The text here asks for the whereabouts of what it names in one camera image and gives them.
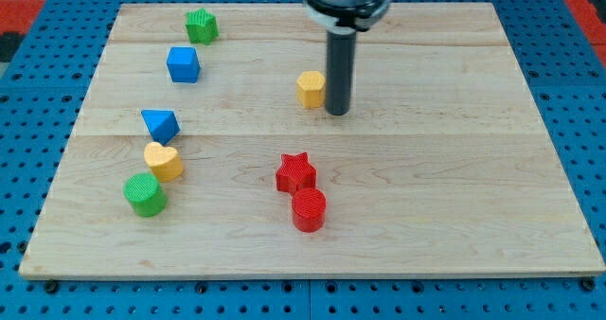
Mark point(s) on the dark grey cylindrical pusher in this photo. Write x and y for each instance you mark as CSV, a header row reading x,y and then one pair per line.
x,y
340,57

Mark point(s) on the yellow hexagon block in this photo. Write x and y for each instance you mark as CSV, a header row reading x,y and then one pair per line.
x,y
311,89

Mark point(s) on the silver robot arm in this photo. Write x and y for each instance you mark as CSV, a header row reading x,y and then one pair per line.
x,y
343,21

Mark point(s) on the light wooden board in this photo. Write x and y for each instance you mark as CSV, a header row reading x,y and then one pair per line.
x,y
442,167

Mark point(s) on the green star block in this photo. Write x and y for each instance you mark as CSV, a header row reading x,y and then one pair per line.
x,y
201,27

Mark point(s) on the red star block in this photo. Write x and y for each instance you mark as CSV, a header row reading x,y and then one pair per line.
x,y
295,172

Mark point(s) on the blue cube block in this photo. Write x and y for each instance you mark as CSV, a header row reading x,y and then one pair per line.
x,y
183,64

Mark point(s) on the red cylinder block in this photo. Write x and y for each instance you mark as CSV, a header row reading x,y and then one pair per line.
x,y
309,207

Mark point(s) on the blue triangle block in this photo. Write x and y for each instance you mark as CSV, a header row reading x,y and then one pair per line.
x,y
161,124

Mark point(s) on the yellow heart block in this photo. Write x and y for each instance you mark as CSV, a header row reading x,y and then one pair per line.
x,y
165,163

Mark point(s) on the green cylinder block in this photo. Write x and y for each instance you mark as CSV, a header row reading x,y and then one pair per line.
x,y
145,195

